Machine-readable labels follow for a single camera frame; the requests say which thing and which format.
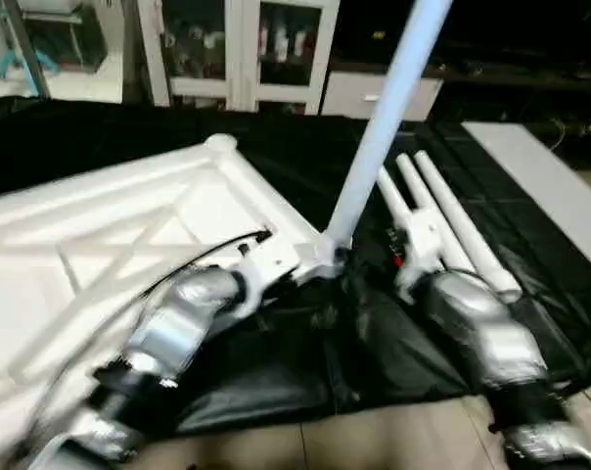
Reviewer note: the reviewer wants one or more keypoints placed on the white plastic table leg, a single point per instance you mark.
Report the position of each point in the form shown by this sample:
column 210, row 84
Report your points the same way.
column 393, row 196
column 418, row 191
column 462, row 220
column 384, row 117

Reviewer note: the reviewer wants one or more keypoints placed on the white plastic table top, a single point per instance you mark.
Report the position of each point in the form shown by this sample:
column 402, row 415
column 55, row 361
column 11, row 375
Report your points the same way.
column 110, row 235

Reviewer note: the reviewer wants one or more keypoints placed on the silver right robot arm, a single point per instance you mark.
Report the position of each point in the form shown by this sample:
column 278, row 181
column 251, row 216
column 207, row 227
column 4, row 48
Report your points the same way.
column 491, row 343

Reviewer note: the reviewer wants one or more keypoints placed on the black plastic mat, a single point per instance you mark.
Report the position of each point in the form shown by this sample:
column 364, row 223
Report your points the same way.
column 295, row 352

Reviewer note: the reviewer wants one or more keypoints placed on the white drawer unit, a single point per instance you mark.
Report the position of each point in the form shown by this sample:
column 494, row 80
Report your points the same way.
column 369, row 96

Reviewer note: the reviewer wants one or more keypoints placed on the white glass door cabinet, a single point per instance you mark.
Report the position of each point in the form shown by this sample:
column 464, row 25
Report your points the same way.
column 237, row 49

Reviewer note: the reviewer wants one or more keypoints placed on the white side board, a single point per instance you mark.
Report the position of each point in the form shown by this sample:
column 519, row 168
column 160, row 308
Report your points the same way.
column 540, row 181

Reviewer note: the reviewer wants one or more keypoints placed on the teal small stool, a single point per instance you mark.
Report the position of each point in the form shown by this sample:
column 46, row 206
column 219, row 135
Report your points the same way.
column 26, row 64

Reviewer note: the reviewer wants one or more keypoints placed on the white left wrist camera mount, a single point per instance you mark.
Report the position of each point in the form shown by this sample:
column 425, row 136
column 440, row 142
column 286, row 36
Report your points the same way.
column 271, row 264

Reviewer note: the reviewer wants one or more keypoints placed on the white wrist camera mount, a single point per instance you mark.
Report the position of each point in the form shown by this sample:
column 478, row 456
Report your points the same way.
column 271, row 264
column 423, row 250

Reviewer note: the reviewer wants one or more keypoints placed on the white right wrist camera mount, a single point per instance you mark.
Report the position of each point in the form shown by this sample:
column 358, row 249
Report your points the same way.
column 423, row 250

